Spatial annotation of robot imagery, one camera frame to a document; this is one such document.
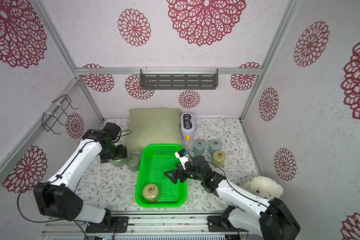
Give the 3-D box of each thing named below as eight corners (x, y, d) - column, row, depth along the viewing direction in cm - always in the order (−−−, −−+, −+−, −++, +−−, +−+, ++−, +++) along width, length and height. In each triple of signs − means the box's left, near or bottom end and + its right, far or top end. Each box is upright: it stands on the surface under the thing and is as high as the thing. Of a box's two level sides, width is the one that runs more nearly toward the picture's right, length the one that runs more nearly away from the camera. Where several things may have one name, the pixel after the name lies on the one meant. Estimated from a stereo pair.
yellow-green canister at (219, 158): (211, 165, 97) (213, 158, 90) (212, 156, 101) (215, 148, 94) (222, 168, 96) (225, 161, 89) (223, 159, 100) (226, 151, 93)
